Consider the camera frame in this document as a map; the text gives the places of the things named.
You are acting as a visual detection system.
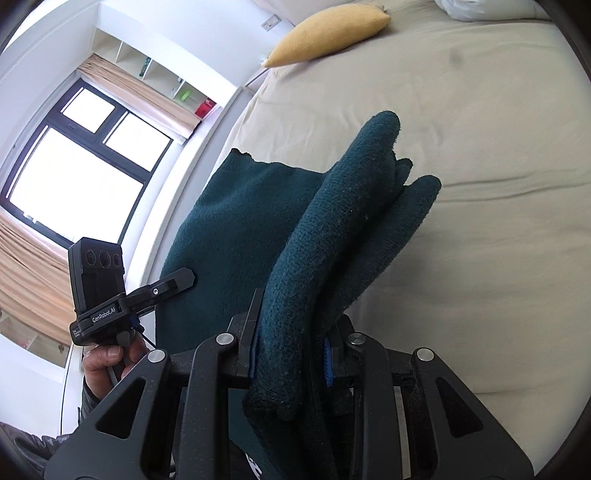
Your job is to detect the yellow cushion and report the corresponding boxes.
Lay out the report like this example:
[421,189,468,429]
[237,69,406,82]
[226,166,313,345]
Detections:
[265,4,392,69]

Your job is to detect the person's left hand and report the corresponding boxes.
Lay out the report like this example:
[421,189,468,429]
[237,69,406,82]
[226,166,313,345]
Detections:
[82,330,151,398]

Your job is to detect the black framed window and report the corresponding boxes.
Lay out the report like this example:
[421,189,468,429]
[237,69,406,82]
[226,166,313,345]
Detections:
[0,76,174,245]

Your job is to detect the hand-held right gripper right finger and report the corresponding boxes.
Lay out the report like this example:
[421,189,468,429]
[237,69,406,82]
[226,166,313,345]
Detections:
[323,314,539,480]

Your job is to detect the white pillow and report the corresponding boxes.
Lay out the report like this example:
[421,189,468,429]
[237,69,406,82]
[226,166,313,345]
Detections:
[436,0,552,21]

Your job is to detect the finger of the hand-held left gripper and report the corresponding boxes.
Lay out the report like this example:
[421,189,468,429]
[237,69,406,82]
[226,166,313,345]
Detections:
[124,267,195,319]

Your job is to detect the dark teal knitted garment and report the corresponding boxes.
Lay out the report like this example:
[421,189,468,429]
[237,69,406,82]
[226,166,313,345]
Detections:
[154,111,443,480]

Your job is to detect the beige curtain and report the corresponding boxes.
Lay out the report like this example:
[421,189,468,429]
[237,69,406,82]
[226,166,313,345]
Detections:
[76,53,204,139]
[0,208,81,344]

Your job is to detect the person's left forearm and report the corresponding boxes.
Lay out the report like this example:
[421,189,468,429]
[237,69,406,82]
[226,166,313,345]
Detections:
[0,383,95,476]

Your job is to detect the white wall shelf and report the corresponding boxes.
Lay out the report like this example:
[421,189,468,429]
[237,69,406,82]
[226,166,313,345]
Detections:
[95,28,218,121]

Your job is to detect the bed with beige sheet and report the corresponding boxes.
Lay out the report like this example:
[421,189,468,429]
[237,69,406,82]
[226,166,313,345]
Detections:
[212,0,585,467]

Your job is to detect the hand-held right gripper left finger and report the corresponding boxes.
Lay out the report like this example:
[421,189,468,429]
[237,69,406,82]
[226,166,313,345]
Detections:
[44,288,269,480]

